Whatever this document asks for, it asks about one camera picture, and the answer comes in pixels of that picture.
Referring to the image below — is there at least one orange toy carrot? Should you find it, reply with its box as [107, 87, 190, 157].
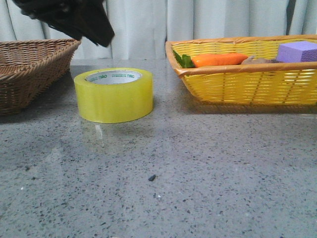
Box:
[173, 51, 248, 68]

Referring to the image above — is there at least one brown toy potato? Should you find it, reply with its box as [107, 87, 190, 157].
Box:
[241, 56, 281, 64]

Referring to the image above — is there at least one yellow packing tape roll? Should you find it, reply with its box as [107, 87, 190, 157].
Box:
[74, 68, 154, 123]

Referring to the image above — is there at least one purple foam block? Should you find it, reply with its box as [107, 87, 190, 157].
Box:
[276, 41, 317, 63]

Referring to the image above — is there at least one white curtain backdrop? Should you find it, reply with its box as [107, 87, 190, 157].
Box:
[0, 0, 317, 60]

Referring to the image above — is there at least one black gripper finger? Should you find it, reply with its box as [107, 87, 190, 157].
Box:
[73, 0, 115, 47]
[12, 0, 97, 47]

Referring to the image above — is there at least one brown wicker basket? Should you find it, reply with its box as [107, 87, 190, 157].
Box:
[0, 39, 81, 116]

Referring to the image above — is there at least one small black debris chip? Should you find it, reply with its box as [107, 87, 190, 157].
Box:
[148, 175, 156, 181]

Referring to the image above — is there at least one yellow woven basket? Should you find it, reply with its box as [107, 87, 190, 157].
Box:
[165, 35, 317, 106]

